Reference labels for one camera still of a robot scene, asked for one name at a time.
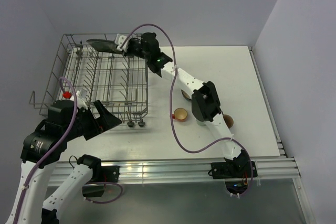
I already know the grey wire dish rack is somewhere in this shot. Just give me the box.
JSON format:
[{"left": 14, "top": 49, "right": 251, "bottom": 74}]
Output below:
[{"left": 29, "top": 34, "right": 149, "bottom": 128}]

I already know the pale green cup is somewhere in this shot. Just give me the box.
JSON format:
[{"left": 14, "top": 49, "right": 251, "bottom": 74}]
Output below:
[{"left": 196, "top": 120, "right": 206, "bottom": 126}]

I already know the dark brown mug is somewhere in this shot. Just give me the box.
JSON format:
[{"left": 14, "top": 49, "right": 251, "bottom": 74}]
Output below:
[{"left": 223, "top": 114, "right": 234, "bottom": 129}]

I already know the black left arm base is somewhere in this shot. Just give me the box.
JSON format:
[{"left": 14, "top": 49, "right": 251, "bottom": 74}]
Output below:
[{"left": 89, "top": 165, "right": 120, "bottom": 183}]

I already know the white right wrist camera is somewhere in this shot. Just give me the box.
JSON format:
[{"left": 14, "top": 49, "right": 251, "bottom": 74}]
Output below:
[{"left": 114, "top": 34, "right": 130, "bottom": 52}]

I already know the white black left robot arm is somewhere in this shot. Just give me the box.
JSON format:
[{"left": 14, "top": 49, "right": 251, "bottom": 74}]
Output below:
[{"left": 7, "top": 100, "right": 122, "bottom": 223}]

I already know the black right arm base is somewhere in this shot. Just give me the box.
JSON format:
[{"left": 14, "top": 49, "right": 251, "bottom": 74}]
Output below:
[{"left": 208, "top": 161, "right": 258, "bottom": 179}]

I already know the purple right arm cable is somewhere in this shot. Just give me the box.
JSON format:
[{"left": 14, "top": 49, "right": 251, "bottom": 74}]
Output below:
[{"left": 123, "top": 23, "right": 254, "bottom": 183}]

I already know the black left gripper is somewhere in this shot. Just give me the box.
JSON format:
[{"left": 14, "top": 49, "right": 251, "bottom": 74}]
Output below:
[{"left": 64, "top": 99, "right": 121, "bottom": 140}]

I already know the small red orange cup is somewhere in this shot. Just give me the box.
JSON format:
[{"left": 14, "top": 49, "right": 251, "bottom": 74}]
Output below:
[{"left": 171, "top": 108, "right": 188, "bottom": 122}]

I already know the dark bowl tan inside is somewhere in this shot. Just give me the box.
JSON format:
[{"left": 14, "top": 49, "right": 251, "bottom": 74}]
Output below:
[{"left": 181, "top": 90, "right": 191, "bottom": 101}]

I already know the aluminium mounting rail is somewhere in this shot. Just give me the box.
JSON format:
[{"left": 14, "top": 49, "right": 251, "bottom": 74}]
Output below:
[{"left": 47, "top": 157, "right": 301, "bottom": 188}]

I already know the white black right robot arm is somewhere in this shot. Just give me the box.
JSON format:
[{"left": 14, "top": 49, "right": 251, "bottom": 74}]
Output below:
[{"left": 117, "top": 33, "right": 256, "bottom": 178}]

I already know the black floral square plate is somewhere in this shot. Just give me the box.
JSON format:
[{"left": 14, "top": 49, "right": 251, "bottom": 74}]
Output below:
[{"left": 86, "top": 39, "right": 123, "bottom": 55}]

